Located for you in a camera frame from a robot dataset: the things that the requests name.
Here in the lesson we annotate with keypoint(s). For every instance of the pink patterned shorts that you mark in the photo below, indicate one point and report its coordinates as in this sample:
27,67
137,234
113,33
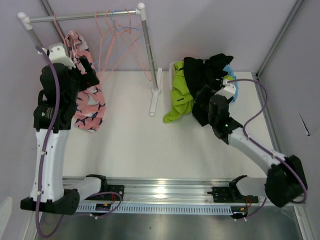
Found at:
90,103

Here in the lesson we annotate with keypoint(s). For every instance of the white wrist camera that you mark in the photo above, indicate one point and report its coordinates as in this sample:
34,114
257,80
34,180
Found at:
228,90
57,54

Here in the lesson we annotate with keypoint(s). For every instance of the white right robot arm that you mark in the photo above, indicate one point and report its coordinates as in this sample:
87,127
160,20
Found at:
285,180

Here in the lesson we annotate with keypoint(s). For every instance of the black shorts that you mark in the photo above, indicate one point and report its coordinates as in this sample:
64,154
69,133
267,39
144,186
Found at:
203,78

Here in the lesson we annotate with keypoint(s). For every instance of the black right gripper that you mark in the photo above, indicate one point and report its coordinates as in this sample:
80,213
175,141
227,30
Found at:
206,92

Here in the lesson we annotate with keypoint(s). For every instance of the lime green shorts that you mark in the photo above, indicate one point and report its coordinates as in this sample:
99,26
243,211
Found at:
182,101

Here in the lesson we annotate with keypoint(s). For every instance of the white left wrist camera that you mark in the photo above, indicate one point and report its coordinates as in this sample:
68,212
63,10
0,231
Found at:
57,54

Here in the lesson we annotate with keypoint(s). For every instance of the white plastic basket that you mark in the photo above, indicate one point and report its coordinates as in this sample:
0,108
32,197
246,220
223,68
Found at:
171,72

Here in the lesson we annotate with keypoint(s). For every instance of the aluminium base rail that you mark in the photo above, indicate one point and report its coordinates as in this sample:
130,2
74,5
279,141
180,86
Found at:
179,191

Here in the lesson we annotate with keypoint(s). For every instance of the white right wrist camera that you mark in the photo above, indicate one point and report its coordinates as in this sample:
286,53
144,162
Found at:
228,90

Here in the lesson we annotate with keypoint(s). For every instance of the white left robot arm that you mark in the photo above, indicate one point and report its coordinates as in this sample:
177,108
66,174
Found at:
56,106

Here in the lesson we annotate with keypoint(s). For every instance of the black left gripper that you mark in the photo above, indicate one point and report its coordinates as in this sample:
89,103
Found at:
88,79

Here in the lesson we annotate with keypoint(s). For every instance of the white slotted cable duct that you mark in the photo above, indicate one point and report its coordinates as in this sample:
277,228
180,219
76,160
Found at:
139,208

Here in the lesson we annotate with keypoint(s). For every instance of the metal clothes rack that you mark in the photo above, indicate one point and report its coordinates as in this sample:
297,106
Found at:
140,10

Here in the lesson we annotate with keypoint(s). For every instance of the blue wire hanger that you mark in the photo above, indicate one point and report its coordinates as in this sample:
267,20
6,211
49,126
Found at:
129,34

